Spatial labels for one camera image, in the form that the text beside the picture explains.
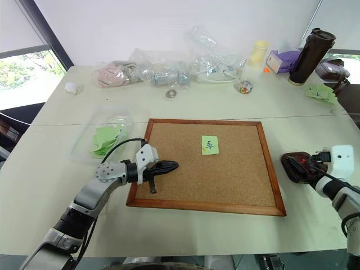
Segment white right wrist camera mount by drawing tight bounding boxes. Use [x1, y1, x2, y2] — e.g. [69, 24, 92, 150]
[330, 144, 356, 179]

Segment green sticky note with writing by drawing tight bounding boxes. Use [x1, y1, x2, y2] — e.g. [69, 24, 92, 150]
[200, 134, 220, 156]

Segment pile of green notes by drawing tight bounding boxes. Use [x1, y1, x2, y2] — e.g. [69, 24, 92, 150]
[89, 124, 125, 160]

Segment plastic bag with pink cloth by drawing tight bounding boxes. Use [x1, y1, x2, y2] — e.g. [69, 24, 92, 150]
[92, 60, 133, 90]

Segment dark chair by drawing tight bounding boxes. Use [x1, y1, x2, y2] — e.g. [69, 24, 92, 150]
[334, 80, 360, 130]

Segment plastic bag with white cable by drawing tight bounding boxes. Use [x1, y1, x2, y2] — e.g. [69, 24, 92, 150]
[190, 52, 246, 84]

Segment clear plastic box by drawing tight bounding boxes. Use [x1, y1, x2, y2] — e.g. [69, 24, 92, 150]
[66, 105, 134, 164]

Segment loose green notes with writing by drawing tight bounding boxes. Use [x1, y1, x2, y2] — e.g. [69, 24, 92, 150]
[304, 84, 339, 105]

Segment dark bag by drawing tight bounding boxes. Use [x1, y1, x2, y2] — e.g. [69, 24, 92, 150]
[314, 58, 353, 94]

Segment dark brown tumbler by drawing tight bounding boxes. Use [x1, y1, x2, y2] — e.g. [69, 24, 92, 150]
[287, 28, 337, 86]

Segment purple tissue box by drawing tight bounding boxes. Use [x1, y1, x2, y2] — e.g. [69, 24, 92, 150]
[265, 48, 302, 75]

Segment clear jar of colourful pushpins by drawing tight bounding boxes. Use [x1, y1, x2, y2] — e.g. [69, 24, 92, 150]
[236, 79, 255, 96]

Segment black window frame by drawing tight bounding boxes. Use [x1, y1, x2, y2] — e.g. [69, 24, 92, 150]
[19, 0, 75, 69]

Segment dark brown tray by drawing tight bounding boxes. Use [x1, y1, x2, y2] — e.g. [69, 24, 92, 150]
[280, 151, 319, 185]

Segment dark side furniture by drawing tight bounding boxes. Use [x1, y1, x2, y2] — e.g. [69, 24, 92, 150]
[0, 110, 38, 169]

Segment small white roll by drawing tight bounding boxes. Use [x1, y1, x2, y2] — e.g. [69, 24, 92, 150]
[64, 82, 79, 97]

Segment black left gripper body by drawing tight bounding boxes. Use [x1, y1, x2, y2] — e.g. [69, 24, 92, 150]
[142, 160, 165, 195]

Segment wood framed cork board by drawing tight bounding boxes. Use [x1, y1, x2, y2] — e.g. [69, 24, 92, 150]
[125, 118, 287, 217]

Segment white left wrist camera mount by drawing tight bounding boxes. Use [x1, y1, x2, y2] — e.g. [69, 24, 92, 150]
[135, 144, 160, 185]

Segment empty crumpled clear bag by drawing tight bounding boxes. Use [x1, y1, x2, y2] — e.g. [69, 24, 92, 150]
[183, 26, 218, 52]

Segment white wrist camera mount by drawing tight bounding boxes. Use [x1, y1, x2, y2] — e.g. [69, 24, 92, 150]
[330, 144, 356, 179]
[135, 144, 160, 185]

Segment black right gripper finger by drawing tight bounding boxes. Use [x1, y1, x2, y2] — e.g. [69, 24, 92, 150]
[289, 156, 311, 170]
[286, 162, 309, 181]

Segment plastic bag with silver parts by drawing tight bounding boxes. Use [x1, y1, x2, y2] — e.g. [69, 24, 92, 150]
[128, 48, 192, 88]

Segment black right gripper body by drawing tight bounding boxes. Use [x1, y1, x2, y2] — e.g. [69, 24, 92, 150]
[305, 151, 333, 181]

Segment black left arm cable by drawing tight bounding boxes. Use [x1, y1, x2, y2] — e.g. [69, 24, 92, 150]
[100, 137, 147, 165]

